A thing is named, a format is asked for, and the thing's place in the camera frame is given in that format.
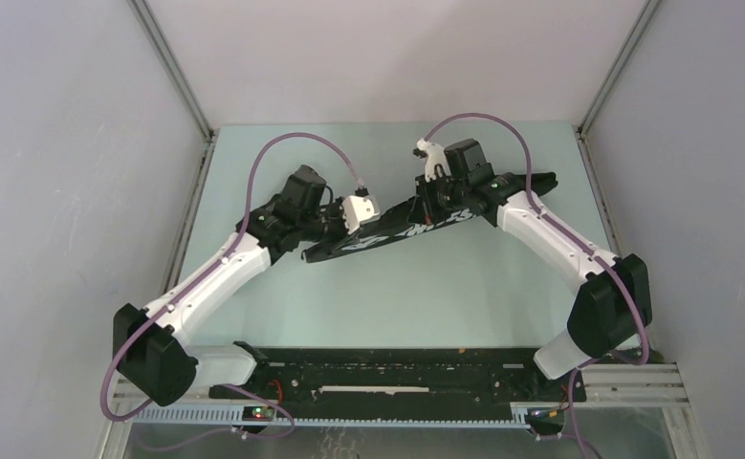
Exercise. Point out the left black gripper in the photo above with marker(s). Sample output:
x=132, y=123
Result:
x=338, y=210

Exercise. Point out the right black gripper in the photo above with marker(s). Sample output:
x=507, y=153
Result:
x=425, y=198

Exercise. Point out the black racket bag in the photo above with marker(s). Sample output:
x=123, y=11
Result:
x=397, y=224

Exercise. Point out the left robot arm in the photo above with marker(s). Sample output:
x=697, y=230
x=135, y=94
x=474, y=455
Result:
x=153, y=346

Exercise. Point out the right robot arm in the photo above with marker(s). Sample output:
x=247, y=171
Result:
x=612, y=301

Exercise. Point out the left controller board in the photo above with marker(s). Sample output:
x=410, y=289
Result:
x=257, y=414

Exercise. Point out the controller board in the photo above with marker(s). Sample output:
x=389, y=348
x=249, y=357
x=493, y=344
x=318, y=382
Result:
x=544, y=416
x=257, y=414

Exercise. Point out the right controller board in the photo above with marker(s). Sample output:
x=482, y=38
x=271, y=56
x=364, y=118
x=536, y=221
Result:
x=544, y=416

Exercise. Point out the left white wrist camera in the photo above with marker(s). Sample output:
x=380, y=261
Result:
x=358, y=211

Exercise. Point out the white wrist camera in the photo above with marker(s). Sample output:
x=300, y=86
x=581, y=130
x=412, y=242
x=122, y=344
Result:
x=434, y=159
x=358, y=211

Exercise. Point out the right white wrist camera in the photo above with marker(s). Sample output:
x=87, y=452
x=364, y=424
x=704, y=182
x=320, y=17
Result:
x=434, y=159

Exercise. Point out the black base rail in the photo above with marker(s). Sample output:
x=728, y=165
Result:
x=408, y=384

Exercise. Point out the left aluminium frame post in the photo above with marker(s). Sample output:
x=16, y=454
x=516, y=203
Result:
x=171, y=64

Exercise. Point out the aluminium frame post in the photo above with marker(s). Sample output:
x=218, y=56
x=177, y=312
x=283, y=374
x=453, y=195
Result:
x=171, y=64
x=633, y=40

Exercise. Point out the right aluminium frame post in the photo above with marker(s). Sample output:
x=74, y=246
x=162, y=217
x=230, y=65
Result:
x=633, y=40

